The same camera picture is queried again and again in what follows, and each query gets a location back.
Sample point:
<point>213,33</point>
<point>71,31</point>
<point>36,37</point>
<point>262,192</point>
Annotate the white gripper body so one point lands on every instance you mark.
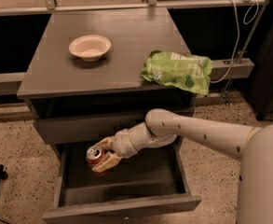
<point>122,145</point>

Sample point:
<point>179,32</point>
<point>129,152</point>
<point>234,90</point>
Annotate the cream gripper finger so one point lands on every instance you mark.
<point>106,162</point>
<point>105,144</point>

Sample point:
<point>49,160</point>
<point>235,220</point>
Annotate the red coke can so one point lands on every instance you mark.
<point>94,155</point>

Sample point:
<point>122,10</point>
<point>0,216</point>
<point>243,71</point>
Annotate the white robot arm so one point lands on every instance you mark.
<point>252,146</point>

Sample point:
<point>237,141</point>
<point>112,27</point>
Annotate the open grey middle drawer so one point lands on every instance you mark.
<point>150,183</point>

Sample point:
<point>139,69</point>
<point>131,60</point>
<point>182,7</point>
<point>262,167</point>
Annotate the closed grey top drawer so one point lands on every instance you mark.
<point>86,128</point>

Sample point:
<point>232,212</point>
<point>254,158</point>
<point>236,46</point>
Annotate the grey wooden drawer cabinet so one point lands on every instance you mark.
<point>58,84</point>

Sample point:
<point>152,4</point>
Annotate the white paper bowl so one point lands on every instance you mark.
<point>90,48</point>

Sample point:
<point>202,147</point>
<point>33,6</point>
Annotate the green chip bag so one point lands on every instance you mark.
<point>185,72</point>

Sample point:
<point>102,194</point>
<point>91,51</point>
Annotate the dark cabinet at right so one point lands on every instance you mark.
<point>260,88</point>

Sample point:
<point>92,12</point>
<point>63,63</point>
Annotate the grey metal rail frame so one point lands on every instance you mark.
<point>111,3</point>

